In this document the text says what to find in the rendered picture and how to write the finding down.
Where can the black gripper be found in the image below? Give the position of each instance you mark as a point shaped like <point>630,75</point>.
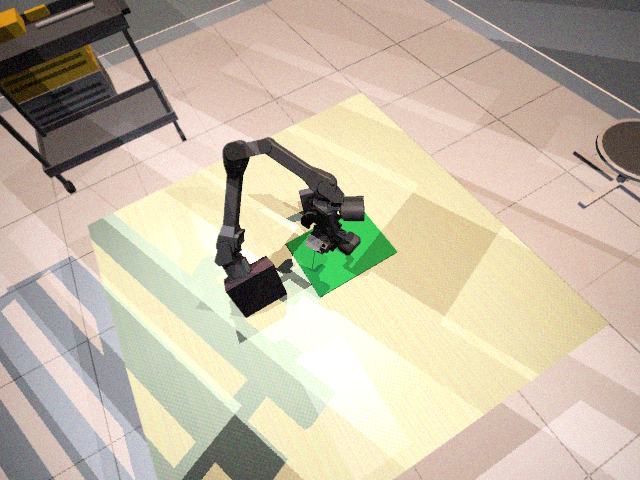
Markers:
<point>346,242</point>

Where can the green circuit board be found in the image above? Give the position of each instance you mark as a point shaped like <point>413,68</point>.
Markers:
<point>329,271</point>

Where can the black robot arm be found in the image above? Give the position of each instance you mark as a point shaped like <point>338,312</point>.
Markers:
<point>236,155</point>

